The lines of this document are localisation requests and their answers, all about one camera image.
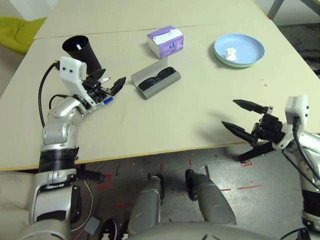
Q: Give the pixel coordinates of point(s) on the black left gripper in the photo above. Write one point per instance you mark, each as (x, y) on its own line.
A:
(93, 88)

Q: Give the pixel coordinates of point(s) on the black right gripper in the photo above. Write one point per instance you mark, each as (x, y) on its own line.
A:
(270, 128)

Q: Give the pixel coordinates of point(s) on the white marker with black cap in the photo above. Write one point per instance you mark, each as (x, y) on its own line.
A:
(105, 79)

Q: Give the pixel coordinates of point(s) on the white marker with blue cap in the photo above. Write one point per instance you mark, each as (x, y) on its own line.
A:
(108, 100)

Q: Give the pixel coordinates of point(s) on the black sunglasses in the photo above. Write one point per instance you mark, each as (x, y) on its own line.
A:
(150, 83)

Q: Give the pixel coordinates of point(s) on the grey glasses case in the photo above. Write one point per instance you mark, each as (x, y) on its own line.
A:
(162, 88)

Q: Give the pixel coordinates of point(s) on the white tissue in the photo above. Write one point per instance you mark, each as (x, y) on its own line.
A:
(231, 55)

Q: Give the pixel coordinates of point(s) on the blue plate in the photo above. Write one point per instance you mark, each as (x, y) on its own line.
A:
(250, 50)

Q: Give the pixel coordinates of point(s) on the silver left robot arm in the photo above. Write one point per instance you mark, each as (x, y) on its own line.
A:
(60, 120)

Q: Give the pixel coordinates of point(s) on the black plastic cup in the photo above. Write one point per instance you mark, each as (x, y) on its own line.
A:
(87, 55)

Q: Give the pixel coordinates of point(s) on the black table foot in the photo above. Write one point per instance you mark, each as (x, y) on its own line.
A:
(92, 175)
(257, 151)

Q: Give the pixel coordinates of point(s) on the white marker with blue band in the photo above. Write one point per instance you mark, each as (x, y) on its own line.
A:
(79, 46)

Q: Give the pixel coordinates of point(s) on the green plate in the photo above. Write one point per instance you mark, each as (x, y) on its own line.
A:
(237, 67)

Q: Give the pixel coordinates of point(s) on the purple tissue box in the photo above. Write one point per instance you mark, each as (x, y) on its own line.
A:
(167, 47)

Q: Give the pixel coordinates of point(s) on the grey right robot leg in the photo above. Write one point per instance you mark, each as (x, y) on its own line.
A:
(212, 197)

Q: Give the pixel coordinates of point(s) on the grey robot leg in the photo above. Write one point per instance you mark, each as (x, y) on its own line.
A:
(212, 197)
(147, 202)

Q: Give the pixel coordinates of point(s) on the yellow-green chair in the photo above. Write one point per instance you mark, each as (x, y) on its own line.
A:
(20, 32)

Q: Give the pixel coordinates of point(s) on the grey robot torso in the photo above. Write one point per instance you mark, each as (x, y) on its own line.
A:
(187, 232)

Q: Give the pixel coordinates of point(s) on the grey left robot leg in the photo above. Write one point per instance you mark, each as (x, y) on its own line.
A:
(147, 202)

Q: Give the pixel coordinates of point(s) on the small grey floor box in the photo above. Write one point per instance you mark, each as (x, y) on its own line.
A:
(91, 225)

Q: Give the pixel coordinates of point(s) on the black sneaker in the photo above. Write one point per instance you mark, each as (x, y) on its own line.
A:
(108, 228)
(122, 232)

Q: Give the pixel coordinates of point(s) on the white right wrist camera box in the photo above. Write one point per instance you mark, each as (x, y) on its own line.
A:
(300, 110)

